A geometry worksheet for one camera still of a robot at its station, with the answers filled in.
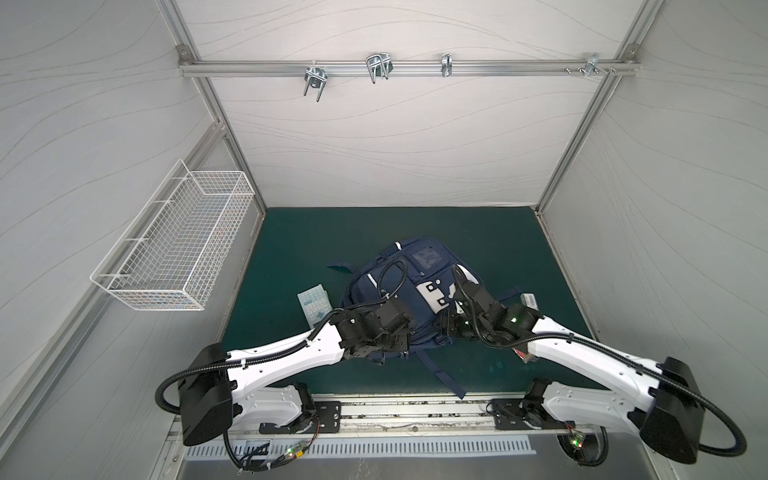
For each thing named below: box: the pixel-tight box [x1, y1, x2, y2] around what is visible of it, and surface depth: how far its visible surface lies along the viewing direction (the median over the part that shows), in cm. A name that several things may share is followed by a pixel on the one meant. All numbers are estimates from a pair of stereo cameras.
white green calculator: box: [297, 283, 333, 329], surface depth 93 cm
